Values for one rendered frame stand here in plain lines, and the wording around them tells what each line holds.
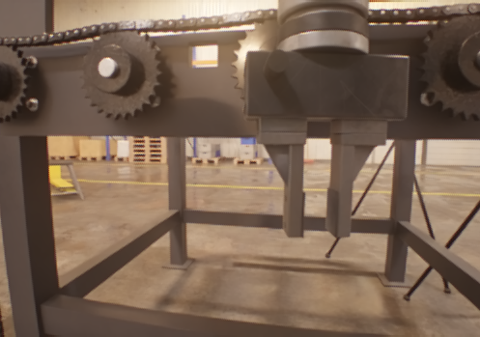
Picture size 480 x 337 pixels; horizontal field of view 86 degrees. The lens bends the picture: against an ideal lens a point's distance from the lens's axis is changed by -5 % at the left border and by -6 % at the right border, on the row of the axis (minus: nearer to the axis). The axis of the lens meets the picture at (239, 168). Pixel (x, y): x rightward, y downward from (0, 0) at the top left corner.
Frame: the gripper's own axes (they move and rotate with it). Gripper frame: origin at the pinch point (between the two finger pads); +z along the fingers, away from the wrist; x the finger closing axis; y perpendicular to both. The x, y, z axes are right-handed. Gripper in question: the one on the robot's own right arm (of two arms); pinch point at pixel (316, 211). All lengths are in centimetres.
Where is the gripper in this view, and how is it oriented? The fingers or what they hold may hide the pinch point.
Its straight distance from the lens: 25.8
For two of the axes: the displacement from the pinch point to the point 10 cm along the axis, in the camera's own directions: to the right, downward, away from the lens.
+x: 10.0, 0.1, 0.2
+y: 0.2, 1.1, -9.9
